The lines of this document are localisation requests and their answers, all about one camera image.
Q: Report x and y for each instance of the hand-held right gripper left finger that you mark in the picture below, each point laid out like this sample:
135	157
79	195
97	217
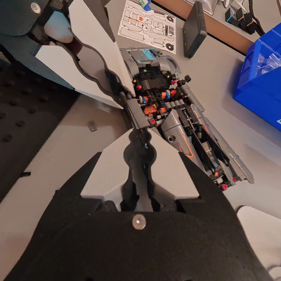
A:
105	175

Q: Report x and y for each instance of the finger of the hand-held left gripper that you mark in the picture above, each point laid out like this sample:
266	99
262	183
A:
65	70
94	28

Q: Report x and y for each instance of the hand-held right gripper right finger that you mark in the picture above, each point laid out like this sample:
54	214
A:
173	177

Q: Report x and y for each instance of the grey toy brick car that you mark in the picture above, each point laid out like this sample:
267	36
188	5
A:
175	129

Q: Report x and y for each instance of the white sticker sheet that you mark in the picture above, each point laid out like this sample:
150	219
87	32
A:
142	28

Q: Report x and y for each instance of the small grey brick plate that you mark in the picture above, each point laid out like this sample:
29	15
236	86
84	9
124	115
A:
92	126

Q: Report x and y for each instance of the small blue green item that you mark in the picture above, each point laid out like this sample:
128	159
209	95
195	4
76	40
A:
146	6

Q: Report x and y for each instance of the black dimpled mat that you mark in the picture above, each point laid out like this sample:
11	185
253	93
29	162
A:
28	123

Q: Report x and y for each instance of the dark grey power bank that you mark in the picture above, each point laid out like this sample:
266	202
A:
194	33

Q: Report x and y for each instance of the white lamp base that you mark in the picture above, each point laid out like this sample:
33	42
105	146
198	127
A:
259	230

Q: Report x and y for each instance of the grey flat device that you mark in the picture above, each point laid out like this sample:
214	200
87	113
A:
210	7

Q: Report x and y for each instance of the blue plastic storage bin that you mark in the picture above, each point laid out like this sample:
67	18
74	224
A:
259	92

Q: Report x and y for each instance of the small black device box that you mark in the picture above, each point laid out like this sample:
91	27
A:
233	17
248	24

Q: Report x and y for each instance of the clear plastic bag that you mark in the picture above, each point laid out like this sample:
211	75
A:
267	60

